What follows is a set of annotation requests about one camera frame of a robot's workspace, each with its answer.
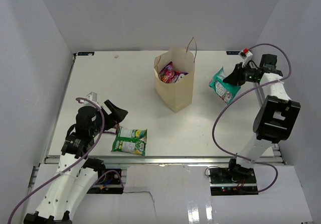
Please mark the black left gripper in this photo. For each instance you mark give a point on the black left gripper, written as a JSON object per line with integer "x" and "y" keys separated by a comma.
{"x": 117, "y": 113}

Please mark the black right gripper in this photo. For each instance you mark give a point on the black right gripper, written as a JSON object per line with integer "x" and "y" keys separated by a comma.
{"x": 236, "y": 77}

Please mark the teal snack packet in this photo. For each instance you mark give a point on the teal snack packet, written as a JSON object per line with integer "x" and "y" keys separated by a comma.
{"x": 225, "y": 91}

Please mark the red purple candy bag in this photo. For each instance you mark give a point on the red purple candy bag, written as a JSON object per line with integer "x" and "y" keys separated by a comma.
{"x": 169, "y": 75}

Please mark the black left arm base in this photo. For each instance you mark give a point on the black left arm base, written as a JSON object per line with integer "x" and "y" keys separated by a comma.
{"x": 109, "y": 184}

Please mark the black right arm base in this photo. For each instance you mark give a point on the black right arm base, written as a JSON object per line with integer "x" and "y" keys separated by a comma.
{"x": 223, "y": 183}

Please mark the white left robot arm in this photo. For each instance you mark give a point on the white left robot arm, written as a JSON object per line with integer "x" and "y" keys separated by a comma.
{"x": 76, "y": 173}

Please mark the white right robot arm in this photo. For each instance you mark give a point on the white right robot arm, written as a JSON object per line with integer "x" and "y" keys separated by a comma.
{"x": 276, "y": 117}

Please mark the green candy bag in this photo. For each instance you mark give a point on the green candy bag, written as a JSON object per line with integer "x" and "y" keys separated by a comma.
{"x": 131, "y": 141}

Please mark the brown paper bag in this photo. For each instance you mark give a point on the brown paper bag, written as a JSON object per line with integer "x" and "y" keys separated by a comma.
{"x": 177, "y": 95}

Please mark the brown chocolate bar wrapper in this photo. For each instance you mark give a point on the brown chocolate bar wrapper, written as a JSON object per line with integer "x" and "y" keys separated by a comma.
{"x": 112, "y": 131}

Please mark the blue right table label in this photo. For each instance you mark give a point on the blue right table label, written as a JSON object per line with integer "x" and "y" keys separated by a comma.
{"x": 232, "y": 52}

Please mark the blue table label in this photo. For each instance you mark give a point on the blue table label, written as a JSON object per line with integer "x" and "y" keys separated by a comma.
{"x": 232, "y": 52}
{"x": 85, "y": 53}

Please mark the blue left table label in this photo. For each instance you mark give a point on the blue left table label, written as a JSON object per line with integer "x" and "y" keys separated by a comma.
{"x": 85, "y": 53}

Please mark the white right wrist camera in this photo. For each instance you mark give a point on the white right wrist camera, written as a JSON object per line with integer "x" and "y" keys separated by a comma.
{"x": 245, "y": 54}

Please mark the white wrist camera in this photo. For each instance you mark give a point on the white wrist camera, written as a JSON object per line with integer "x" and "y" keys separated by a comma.
{"x": 245, "y": 54}
{"x": 92, "y": 96}

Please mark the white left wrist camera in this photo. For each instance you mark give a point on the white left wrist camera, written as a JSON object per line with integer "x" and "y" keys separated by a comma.
{"x": 92, "y": 96}

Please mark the aluminium front table rail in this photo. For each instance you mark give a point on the aluminium front table rail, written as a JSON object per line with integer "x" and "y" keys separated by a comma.
{"x": 163, "y": 160}

